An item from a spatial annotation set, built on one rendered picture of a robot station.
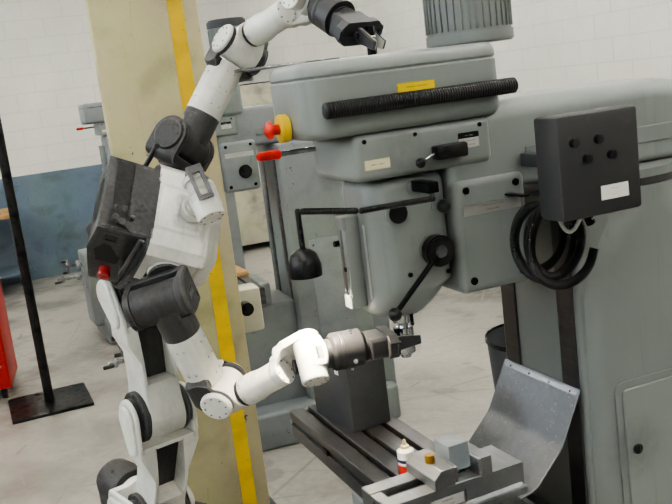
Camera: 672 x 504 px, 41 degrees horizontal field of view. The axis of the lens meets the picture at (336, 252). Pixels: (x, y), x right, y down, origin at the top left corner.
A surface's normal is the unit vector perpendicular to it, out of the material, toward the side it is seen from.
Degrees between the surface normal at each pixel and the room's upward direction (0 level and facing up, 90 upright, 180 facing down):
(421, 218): 90
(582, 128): 90
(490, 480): 90
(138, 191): 58
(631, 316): 88
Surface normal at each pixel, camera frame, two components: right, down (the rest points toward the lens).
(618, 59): -0.91, 0.18
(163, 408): 0.58, -0.08
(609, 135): 0.39, 0.13
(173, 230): 0.45, -0.45
